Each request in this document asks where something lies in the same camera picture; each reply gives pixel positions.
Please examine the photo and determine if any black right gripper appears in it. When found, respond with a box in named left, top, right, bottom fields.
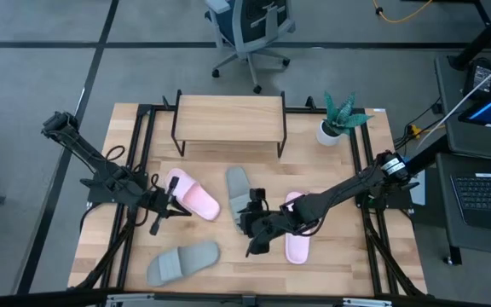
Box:
left=237, top=206, right=290, bottom=258

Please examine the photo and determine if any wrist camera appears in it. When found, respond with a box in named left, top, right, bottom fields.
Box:
left=166, top=175, right=181, bottom=198
left=248, top=188, right=268, bottom=212

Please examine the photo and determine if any silver aluminium bracket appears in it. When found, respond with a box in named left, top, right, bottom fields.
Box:
left=105, top=292, right=156, bottom=306
left=342, top=297, right=394, bottom=307

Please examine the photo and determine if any black floor cable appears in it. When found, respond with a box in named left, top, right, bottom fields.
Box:
left=393, top=96, right=445, bottom=151

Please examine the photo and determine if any white plant pot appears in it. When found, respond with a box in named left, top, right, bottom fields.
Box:
left=315, top=119, right=351, bottom=148

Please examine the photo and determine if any black metal beam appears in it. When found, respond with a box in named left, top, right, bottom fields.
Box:
left=448, top=0, right=491, bottom=72

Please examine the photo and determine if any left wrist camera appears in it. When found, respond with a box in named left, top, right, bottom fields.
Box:
left=166, top=175, right=181, bottom=198

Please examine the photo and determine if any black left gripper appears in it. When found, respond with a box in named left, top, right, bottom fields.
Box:
left=142, top=187, right=194, bottom=237

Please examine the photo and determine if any green leafy plant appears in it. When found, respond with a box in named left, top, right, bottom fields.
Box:
left=322, top=90, right=374, bottom=137

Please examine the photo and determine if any black power adapter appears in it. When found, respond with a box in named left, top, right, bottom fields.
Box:
left=462, top=58, right=491, bottom=100

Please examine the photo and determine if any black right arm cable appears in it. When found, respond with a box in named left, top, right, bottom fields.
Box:
left=290, top=212, right=330, bottom=237

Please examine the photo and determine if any dark grey side desk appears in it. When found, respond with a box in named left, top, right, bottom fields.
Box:
left=401, top=53, right=491, bottom=268

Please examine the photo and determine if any white cable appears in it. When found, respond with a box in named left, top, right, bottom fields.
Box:
left=415, top=50, right=491, bottom=149

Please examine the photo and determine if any grey slide slipper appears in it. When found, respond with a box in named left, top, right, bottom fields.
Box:
left=146, top=240, right=222, bottom=287
left=225, top=165, right=253, bottom=235

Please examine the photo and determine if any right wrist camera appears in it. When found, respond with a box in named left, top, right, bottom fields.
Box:
left=248, top=188, right=268, bottom=212

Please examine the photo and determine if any dark grey laptop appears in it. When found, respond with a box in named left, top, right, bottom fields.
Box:
left=436, top=152, right=491, bottom=257

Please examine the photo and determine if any yellow power cable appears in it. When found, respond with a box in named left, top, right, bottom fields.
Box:
left=371, top=0, right=435, bottom=25

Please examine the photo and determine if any black aluminium table frame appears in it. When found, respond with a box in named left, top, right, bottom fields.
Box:
left=0, top=96, right=491, bottom=307

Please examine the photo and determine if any pink slide slipper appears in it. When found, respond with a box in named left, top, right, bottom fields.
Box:
left=164, top=167, right=222, bottom=222
left=283, top=190, right=311, bottom=265

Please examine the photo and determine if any grey and blue office chair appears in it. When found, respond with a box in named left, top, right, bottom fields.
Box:
left=204, top=0, right=297, bottom=95

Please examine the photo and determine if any wooden shelf with black legs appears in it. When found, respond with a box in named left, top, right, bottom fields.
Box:
left=170, top=89, right=288, bottom=159

